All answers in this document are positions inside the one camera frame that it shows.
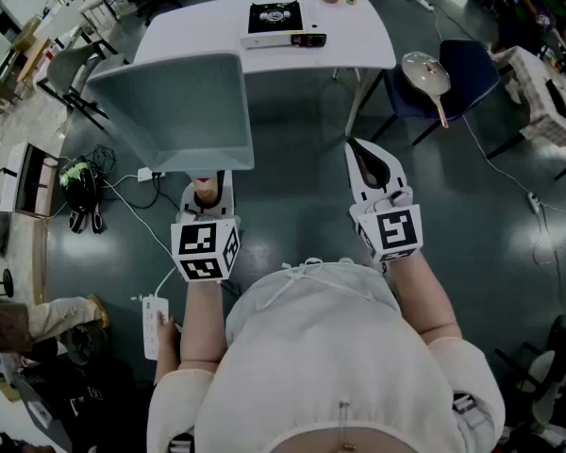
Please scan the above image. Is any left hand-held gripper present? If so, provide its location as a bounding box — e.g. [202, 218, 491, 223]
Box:
[171, 170, 242, 283]

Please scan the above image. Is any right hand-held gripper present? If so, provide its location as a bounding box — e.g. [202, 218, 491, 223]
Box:
[343, 138, 424, 264]

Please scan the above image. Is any grey rectangular tray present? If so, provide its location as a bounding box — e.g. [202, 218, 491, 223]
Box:
[85, 53, 256, 206]

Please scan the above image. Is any person's left forearm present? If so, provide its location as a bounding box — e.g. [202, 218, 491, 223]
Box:
[178, 277, 228, 375]

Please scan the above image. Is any person's right forearm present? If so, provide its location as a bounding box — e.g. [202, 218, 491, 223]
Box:
[383, 251, 464, 344]

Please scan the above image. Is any round pan with lid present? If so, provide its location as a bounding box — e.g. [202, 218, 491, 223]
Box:
[400, 50, 453, 129]

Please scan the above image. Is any black green gear bundle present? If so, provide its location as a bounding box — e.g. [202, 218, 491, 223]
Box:
[58, 144, 118, 235]

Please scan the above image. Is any dark blue chair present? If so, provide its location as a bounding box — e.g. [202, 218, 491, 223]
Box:
[370, 39, 529, 159]

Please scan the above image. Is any white table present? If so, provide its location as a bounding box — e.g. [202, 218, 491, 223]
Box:
[132, 0, 397, 137]

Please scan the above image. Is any person's white blouse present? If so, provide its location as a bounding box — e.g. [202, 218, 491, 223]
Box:
[145, 257, 507, 453]

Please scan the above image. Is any table with checkered cloth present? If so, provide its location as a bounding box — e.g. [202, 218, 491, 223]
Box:
[492, 44, 566, 156]

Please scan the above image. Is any grey chair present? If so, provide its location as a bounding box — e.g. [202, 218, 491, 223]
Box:
[37, 40, 125, 132]

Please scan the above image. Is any white open box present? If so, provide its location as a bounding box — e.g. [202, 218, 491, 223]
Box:
[0, 140, 60, 219]

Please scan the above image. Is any white chair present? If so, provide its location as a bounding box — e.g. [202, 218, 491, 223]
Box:
[493, 313, 566, 443]

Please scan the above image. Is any long white cable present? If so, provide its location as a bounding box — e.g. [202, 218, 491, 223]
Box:
[431, 7, 535, 197]

